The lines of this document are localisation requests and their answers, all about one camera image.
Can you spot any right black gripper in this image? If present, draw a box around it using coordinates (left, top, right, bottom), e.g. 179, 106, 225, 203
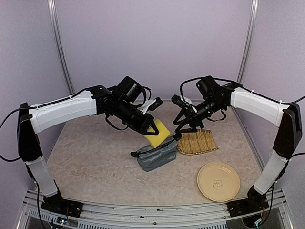
174, 96, 225, 132

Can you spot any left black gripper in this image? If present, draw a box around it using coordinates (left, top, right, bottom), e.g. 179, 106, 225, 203
115, 99, 160, 135

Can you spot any yellow sponge block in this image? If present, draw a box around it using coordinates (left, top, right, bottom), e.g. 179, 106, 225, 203
144, 119, 170, 148

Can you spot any grey zip pouch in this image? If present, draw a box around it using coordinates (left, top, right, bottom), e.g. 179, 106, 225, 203
130, 136, 178, 172

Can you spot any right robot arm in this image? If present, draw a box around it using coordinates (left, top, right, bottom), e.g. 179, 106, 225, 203
171, 75, 303, 212

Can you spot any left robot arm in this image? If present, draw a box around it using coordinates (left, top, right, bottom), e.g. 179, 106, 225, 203
17, 76, 163, 212

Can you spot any woven bamboo tray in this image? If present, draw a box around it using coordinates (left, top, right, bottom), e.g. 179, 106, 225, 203
177, 129, 218, 155

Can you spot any beige round plate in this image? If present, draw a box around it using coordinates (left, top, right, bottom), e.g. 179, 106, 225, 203
197, 162, 241, 202

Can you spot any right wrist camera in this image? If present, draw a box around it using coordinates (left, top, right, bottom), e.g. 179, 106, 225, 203
171, 95, 197, 113

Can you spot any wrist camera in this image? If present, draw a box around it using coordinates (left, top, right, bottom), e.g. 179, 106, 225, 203
139, 97, 163, 115
171, 95, 197, 113

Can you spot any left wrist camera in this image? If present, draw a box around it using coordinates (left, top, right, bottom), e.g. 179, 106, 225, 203
139, 97, 163, 115

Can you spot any front aluminium rail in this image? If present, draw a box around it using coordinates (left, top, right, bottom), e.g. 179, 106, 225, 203
14, 189, 295, 229

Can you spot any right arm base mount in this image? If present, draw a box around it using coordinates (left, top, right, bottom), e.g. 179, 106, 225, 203
226, 186, 269, 217

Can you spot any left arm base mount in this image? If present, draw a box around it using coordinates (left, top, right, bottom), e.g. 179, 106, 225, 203
41, 190, 83, 218

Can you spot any right aluminium frame post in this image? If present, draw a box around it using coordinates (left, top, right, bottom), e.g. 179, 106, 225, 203
237, 0, 259, 83

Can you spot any aluminium frame post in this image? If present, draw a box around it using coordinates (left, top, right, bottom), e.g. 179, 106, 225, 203
237, 0, 259, 83
47, 0, 75, 94

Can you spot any left aluminium frame post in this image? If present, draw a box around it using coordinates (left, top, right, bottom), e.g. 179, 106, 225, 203
47, 0, 75, 94

